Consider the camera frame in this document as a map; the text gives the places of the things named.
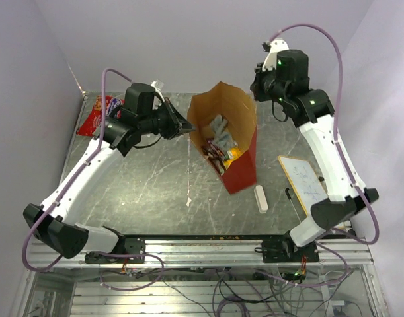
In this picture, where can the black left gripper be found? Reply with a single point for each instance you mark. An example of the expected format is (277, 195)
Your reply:
(178, 123)

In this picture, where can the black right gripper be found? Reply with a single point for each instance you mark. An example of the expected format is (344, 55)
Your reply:
(256, 86)

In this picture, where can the red paper bag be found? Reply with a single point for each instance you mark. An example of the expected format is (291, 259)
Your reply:
(241, 112)

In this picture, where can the red cookie snack bag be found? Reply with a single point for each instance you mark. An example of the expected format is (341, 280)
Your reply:
(93, 120)

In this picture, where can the purple candy packet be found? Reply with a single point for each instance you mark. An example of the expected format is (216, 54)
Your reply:
(214, 156)

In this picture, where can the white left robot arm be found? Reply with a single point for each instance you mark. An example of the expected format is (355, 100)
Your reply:
(54, 222)

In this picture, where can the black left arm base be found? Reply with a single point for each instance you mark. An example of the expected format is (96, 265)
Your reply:
(127, 250)

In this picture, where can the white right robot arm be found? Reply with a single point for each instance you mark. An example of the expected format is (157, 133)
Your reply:
(282, 78)

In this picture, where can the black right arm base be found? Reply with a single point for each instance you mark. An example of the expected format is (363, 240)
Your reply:
(281, 250)

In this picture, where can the yellow snack packet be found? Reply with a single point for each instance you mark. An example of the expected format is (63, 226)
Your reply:
(232, 155)

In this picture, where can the white eraser block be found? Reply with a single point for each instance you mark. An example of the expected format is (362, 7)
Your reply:
(260, 197)

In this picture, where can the black marker pen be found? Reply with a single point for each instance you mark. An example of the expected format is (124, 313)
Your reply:
(296, 205)

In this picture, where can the small whiteboard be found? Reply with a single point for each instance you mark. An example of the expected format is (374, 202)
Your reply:
(304, 181)

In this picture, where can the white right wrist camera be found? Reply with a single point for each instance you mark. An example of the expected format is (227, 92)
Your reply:
(272, 48)

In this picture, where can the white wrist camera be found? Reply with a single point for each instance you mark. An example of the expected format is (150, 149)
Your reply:
(158, 85)
(272, 48)

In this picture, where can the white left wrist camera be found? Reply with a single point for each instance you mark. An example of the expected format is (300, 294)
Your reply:
(158, 85)

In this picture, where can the aluminium frame rail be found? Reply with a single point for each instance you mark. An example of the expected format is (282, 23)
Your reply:
(205, 253)

